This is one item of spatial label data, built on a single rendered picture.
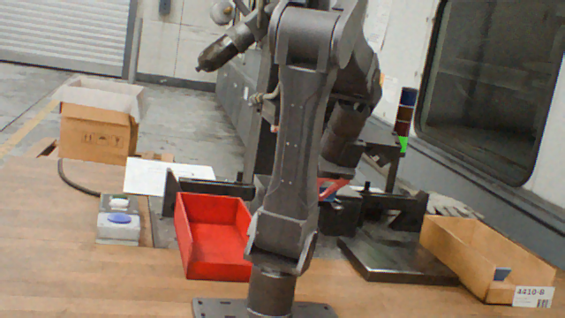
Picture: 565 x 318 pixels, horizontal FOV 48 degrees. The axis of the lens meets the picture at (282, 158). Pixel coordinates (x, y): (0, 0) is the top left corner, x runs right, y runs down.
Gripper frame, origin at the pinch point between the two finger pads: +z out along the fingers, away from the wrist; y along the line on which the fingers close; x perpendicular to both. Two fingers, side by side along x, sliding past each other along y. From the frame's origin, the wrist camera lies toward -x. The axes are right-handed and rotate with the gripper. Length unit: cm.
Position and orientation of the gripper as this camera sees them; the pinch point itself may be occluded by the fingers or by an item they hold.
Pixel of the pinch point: (317, 190)
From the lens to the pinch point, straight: 115.0
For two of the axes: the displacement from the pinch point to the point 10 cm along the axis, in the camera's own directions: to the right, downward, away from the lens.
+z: -2.7, 7.4, 6.1
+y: -1.2, -6.6, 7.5
